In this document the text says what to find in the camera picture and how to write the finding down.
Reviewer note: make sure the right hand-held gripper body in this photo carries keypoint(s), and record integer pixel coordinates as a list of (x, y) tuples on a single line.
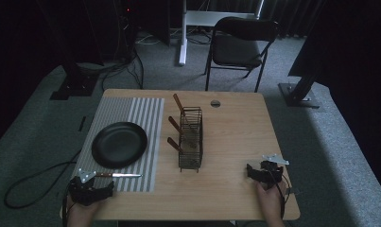
[(270, 172)]

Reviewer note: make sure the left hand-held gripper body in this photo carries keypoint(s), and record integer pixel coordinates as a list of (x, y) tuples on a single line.
[(83, 192)]

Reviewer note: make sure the person's left hand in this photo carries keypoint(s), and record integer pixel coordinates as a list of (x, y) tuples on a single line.
[(81, 216)]

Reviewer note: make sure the person's right hand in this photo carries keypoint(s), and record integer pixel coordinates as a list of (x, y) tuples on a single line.
[(270, 201)]

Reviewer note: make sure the black round plate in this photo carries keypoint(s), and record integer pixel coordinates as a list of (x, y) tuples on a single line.
[(119, 145)]

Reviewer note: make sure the small black floor strip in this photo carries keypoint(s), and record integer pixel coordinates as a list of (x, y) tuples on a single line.
[(82, 124)]

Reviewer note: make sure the grey striped placemat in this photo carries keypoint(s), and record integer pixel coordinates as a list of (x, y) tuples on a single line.
[(147, 126)]

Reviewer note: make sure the black stand with flat base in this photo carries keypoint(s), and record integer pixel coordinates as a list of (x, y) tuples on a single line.
[(300, 94)]

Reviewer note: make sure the black stand with square base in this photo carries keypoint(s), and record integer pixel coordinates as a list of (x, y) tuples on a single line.
[(74, 82)]

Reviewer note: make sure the black folding chair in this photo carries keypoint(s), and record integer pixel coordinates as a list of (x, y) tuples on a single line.
[(238, 47)]

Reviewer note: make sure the black computer tower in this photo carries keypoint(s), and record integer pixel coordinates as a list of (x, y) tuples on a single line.
[(126, 28)]

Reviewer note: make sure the white desk frame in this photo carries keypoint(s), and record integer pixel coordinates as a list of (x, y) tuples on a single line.
[(194, 19)]

